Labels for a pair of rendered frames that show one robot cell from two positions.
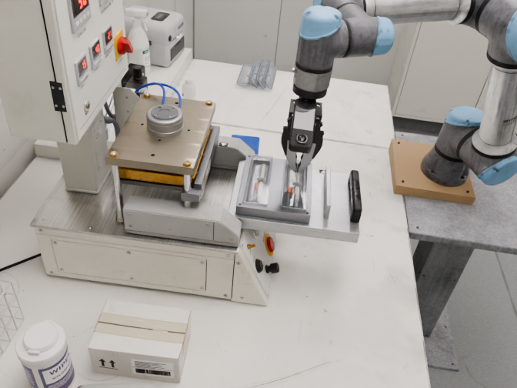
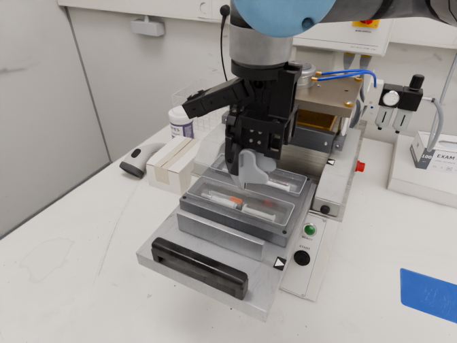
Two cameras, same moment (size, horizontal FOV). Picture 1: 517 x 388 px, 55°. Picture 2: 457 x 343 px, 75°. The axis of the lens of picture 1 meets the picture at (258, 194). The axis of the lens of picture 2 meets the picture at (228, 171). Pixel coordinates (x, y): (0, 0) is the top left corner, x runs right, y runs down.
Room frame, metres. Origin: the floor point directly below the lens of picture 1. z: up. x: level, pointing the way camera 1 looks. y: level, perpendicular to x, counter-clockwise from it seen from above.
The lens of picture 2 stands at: (1.07, -0.44, 1.35)
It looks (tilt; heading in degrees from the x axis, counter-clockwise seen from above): 37 degrees down; 114
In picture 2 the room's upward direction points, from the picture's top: straight up
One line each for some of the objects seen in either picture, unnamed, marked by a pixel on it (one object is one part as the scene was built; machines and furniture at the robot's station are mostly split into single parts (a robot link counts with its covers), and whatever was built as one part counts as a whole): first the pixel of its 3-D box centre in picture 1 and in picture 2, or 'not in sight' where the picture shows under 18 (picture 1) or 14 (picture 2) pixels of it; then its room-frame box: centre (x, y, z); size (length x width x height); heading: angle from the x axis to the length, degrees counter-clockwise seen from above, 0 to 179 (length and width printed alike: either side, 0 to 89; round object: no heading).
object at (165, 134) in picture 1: (154, 130); (306, 90); (0.96, 0.25, 1.08); 0.31 x 0.24 x 0.13; 178
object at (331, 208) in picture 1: (295, 193); (237, 214); (0.93, -0.09, 0.97); 0.30 x 0.22 x 0.08; 88
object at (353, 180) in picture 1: (355, 194); (197, 266); (0.92, -0.22, 0.99); 0.15 x 0.02 x 0.04; 178
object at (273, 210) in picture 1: (275, 186); (248, 192); (0.93, -0.04, 0.98); 0.20 x 0.17 x 0.03; 178
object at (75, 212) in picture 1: (154, 189); (290, 144); (0.94, 0.25, 0.93); 0.46 x 0.35 x 0.01; 88
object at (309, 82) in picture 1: (310, 76); (261, 42); (0.95, -0.08, 1.26); 0.08 x 0.08 x 0.05
